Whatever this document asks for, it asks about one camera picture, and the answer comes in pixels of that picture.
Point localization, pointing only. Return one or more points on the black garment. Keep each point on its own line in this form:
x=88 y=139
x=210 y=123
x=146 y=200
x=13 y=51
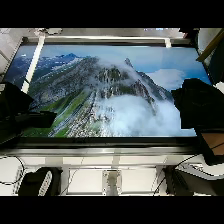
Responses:
x=200 y=103

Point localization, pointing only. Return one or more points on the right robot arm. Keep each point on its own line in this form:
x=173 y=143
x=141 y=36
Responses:
x=196 y=183

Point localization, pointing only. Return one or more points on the silver frame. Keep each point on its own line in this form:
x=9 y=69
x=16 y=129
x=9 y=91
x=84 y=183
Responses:
x=111 y=181

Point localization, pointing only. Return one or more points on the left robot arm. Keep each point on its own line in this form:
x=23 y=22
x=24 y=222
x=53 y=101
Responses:
x=30 y=120

